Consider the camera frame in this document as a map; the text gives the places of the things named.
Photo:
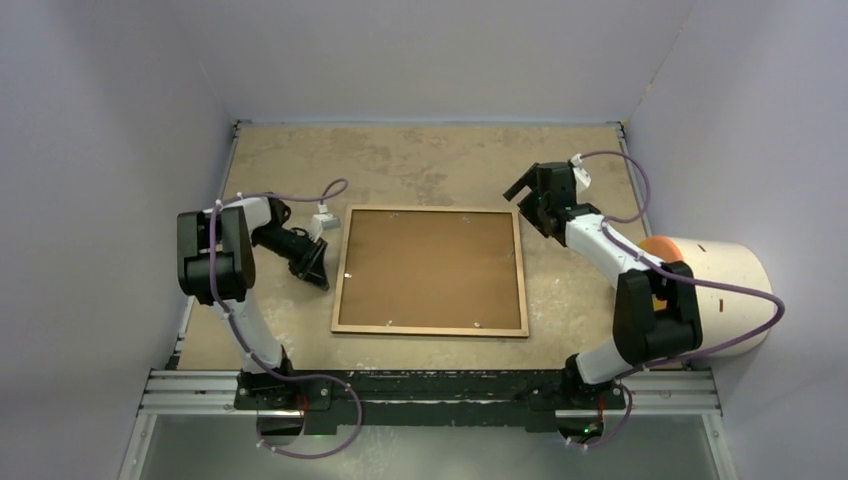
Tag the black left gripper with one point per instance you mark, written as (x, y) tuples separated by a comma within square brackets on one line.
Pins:
[(313, 271)]

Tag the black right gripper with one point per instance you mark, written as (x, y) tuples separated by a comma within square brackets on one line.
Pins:
[(529, 179)]

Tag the brown frame backing board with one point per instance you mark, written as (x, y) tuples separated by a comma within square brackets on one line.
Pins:
[(430, 268)]

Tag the black wooden picture frame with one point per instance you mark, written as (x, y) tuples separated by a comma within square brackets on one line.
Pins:
[(430, 272)]

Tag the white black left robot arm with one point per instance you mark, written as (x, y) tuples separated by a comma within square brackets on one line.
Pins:
[(216, 266)]

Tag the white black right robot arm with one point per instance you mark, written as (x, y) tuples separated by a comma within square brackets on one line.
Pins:
[(655, 315)]

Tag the white cylinder with orange lid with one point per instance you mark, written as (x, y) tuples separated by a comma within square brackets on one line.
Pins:
[(725, 315)]

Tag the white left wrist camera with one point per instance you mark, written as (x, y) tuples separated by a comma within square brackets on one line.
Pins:
[(321, 223)]

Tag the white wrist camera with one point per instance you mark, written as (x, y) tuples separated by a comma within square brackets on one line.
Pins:
[(581, 175), (321, 223)]

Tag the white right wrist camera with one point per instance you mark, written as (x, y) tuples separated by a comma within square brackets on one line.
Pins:
[(581, 175)]

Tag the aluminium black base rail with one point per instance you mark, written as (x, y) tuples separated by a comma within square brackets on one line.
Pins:
[(535, 400)]

